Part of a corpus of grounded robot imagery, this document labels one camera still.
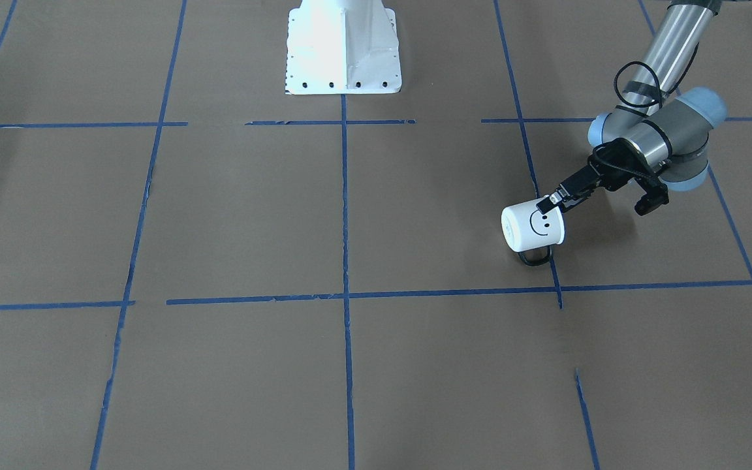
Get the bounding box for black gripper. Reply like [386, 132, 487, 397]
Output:
[535, 138, 651, 216]

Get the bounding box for white smiley face mug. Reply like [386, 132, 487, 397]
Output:
[501, 198, 567, 267]

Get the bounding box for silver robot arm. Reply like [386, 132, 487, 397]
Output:
[528, 1, 728, 216]

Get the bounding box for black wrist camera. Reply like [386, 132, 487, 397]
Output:
[634, 180, 670, 216]

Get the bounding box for white camera mast pedestal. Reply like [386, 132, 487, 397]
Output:
[285, 1, 403, 95]

